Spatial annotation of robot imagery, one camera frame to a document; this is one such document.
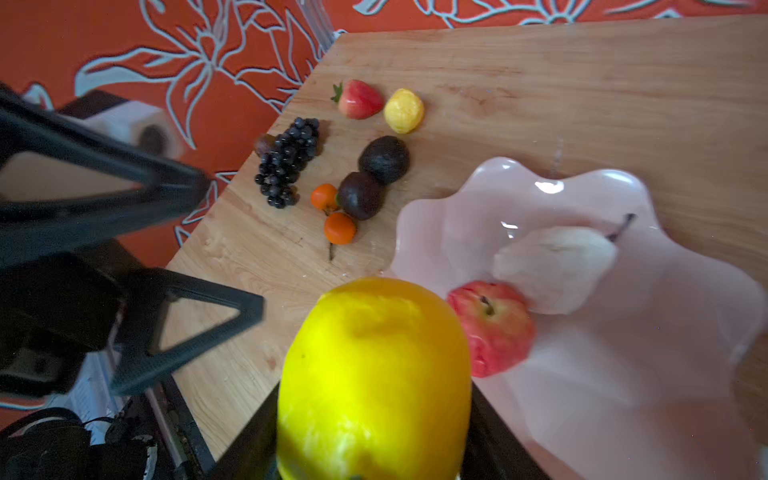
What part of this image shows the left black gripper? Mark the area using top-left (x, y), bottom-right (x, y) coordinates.
top-left (1, 87), bottom-right (266, 399)

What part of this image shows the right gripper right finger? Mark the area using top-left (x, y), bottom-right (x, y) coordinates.
top-left (464, 383), bottom-right (549, 480)

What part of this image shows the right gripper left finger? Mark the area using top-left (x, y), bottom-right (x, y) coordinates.
top-left (206, 384), bottom-right (281, 480)

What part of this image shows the red wrinkled strawberry fruit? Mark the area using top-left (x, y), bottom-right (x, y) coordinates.
top-left (447, 281), bottom-right (537, 378)

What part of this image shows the large yellow lemon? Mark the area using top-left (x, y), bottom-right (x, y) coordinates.
top-left (277, 277), bottom-right (472, 479)

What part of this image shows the pink scalloped fruit bowl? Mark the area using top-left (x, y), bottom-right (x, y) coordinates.
top-left (390, 157), bottom-right (767, 479)

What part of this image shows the beige garlic-like fruit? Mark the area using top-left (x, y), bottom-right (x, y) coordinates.
top-left (491, 213), bottom-right (636, 315)

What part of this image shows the red apple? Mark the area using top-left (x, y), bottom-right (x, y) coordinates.
top-left (331, 80), bottom-right (385, 120)

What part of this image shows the black grape bunch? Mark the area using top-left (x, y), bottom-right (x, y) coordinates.
top-left (254, 117), bottom-right (320, 209)

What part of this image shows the orange tangerine right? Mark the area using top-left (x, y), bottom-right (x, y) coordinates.
top-left (324, 212), bottom-right (357, 261)

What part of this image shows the orange tangerine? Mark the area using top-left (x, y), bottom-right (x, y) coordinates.
top-left (310, 183), bottom-right (339, 215)
top-left (324, 212), bottom-right (357, 261)

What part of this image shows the orange tangerine left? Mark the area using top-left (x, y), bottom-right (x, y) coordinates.
top-left (310, 183), bottom-right (339, 215)

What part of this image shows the dark avocado upper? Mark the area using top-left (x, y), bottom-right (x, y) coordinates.
top-left (358, 136), bottom-right (411, 185)

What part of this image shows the small yellow lemon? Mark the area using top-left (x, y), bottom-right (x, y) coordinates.
top-left (384, 88), bottom-right (425, 134)

